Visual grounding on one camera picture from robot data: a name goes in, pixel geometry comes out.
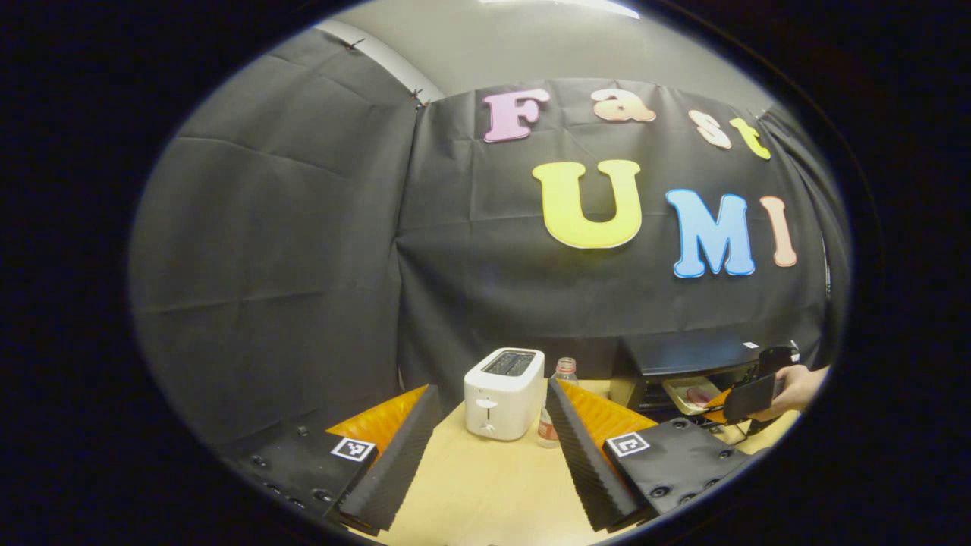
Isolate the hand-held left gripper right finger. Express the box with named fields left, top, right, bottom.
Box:
left=546, top=379, right=759, bottom=532

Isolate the cream food tray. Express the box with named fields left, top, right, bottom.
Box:
left=662, top=376, right=723, bottom=416

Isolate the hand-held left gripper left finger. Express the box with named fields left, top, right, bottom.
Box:
left=235, top=384, right=445, bottom=533

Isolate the large ceiling light panel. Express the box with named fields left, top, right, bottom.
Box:
left=482, top=0, right=640, bottom=19

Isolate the black backdrop cloth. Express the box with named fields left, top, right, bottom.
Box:
left=129, top=29, right=850, bottom=450

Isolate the white toaster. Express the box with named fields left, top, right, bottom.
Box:
left=464, top=347, right=546, bottom=442

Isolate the black electric oven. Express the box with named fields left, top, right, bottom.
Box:
left=609, top=334, right=803, bottom=437

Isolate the clear plastic bottle red label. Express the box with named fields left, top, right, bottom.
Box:
left=537, top=357, right=580, bottom=449

